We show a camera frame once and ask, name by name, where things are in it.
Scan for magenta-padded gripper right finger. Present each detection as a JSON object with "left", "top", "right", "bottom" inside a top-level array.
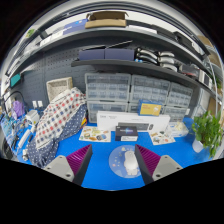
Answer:
[{"left": 134, "top": 143, "right": 184, "bottom": 186}]

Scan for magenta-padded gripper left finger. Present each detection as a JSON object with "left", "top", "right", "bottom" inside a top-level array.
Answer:
[{"left": 44, "top": 144, "right": 94, "bottom": 186}]

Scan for white computer mouse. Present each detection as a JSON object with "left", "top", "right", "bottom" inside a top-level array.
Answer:
[{"left": 123, "top": 150, "right": 138, "bottom": 175}]

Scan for round blue cartoon mouse pad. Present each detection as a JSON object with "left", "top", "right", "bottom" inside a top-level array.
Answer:
[{"left": 108, "top": 144, "right": 143, "bottom": 179}]

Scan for colourful sticker sheet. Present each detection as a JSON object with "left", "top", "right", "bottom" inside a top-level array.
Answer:
[
  {"left": 148, "top": 130, "right": 176, "bottom": 146},
  {"left": 78, "top": 125, "right": 112, "bottom": 143}
]

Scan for navy polka dot cloth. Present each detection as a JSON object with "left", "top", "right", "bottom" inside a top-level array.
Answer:
[{"left": 26, "top": 104, "right": 88, "bottom": 169}]

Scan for clear plastic pack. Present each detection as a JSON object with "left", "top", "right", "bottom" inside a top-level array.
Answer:
[{"left": 167, "top": 121, "right": 190, "bottom": 138}]

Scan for small black box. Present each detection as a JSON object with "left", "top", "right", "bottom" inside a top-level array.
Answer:
[{"left": 115, "top": 125, "right": 139, "bottom": 142}]

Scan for grey wide-drawer cabinet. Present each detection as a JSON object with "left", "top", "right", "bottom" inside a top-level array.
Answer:
[
  {"left": 87, "top": 100, "right": 130, "bottom": 124},
  {"left": 128, "top": 102, "right": 143, "bottom": 114},
  {"left": 162, "top": 105, "right": 193, "bottom": 123}
]

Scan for green potted plant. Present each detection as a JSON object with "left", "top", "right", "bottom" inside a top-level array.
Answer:
[{"left": 191, "top": 109, "right": 224, "bottom": 158}]

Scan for small white device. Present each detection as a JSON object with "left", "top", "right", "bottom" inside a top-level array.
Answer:
[{"left": 25, "top": 109, "right": 41, "bottom": 126}]

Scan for blue and yellow box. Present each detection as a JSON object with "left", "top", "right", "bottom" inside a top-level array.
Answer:
[{"left": 138, "top": 99, "right": 163, "bottom": 117}]

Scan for long white keyboard box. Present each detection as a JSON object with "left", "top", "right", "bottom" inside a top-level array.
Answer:
[{"left": 96, "top": 110, "right": 171, "bottom": 132}]

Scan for purple soft object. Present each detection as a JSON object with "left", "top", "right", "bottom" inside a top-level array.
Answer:
[{"left": 11, "top": 100, "right": 26, "bottom": 118}]

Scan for grey small-drawer cabinet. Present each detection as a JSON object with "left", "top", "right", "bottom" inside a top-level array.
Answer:
[
  {"left": 129, "top": 74, "right": 172, "bottom": 105},
  {"left": 84, "top": 72, "right": 133, "bottom": 103},
  {"left": 166, "top": 83, "right": 194, "bottom": 108}
]

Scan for white woven basket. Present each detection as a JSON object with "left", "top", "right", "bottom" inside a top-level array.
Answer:
[{"left": 45, "top": 76, "right": 74, "bottom": 103}]

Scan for grey pegboard panel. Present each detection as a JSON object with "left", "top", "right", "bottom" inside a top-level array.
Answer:
[{"left": 16, "top": 49, "right": 88, "bottom": 109}]

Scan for teal flat object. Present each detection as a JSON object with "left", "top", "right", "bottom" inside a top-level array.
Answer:
[{"left": 9, "top": 73, "right": 22, "bottom": 88}]

